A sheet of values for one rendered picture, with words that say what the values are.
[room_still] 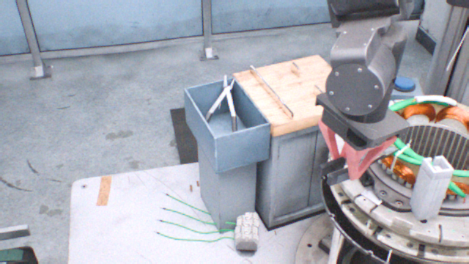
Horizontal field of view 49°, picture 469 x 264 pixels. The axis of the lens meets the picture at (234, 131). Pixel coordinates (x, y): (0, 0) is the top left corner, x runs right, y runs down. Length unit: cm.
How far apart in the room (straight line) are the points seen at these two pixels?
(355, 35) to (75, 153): 216
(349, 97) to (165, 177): 78
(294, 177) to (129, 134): 168
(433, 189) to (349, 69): 26
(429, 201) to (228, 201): 45
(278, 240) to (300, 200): 9
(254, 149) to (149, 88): 206
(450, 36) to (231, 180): 59
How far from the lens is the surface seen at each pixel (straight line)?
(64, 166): 252
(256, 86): 101
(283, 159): 98
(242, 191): 103
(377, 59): 51
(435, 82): 130
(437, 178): 69
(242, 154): 93
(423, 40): 352
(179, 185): 120
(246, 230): 105
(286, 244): 108
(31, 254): 120
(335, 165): 68
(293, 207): 110
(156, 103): 282
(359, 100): 51
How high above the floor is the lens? 162
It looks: 39 degrees down
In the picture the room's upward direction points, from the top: straight up
